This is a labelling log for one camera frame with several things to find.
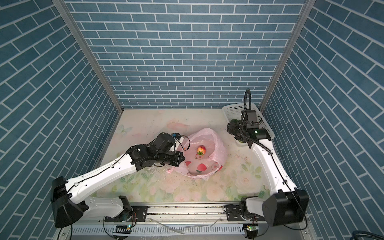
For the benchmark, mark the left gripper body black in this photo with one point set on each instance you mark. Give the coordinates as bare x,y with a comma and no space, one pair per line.
169,157

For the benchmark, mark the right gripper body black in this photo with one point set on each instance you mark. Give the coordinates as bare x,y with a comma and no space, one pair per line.
236,129

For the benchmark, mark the white plastic mesh basket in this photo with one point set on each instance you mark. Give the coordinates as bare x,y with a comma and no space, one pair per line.
233,111

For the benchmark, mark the red wax apple toy fruit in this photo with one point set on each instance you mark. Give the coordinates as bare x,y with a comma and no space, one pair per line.
201,150

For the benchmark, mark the pink plastic fruit bag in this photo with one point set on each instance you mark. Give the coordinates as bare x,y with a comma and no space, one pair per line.
201,167

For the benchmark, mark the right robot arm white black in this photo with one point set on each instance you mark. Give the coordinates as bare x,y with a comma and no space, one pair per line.
286,204

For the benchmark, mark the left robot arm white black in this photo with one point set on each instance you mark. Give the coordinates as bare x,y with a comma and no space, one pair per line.
72,200

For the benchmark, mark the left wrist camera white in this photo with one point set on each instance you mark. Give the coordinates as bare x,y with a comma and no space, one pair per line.
178,137

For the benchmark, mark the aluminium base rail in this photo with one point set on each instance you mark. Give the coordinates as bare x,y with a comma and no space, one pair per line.
186,213

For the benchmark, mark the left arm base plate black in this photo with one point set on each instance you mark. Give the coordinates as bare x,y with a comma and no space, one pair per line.
137,214

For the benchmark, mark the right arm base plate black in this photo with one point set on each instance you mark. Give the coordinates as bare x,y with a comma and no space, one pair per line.
235,213

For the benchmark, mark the white slotted cable duct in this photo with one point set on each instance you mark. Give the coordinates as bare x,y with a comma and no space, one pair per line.
158,230

